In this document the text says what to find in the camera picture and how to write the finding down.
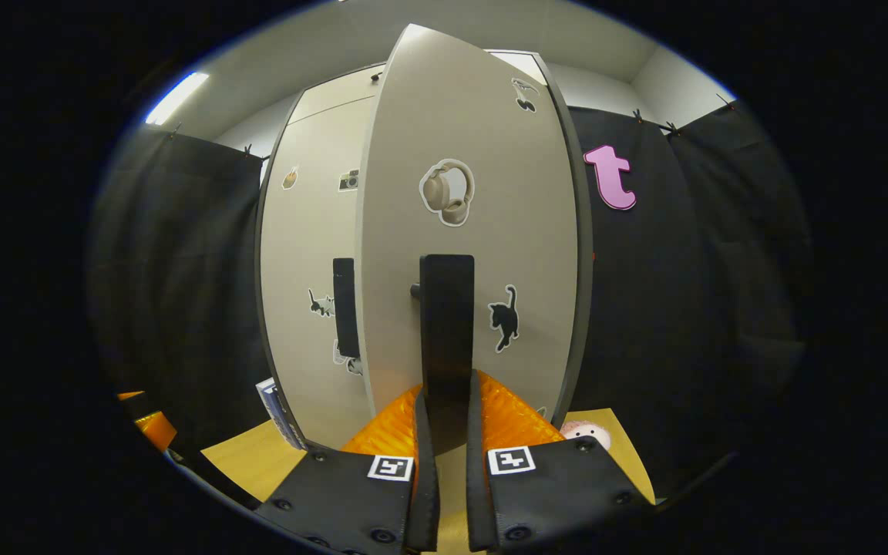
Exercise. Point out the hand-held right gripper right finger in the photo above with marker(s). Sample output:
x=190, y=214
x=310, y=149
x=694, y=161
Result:
x=552, y=493

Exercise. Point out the black backdrop cloth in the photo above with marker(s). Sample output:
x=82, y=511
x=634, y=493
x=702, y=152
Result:
x=683, y=308

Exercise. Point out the pink round plush toy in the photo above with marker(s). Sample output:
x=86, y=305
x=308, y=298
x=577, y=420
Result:
x=586, y=433

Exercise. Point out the beige cabinet door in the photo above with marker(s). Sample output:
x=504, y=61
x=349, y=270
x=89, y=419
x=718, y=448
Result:
x=475, y=116
x=305, y=247

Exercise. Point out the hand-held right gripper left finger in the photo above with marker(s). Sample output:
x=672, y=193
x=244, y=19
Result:
x=336, y=493

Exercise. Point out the beige double-door shoe cabinet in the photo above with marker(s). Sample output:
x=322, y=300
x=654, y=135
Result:
x=332, y=96

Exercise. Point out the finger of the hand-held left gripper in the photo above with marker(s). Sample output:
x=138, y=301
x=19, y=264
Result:
x=153, y=428

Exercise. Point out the short ceiling light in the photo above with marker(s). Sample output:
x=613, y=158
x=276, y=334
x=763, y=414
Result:
x=176, y=99

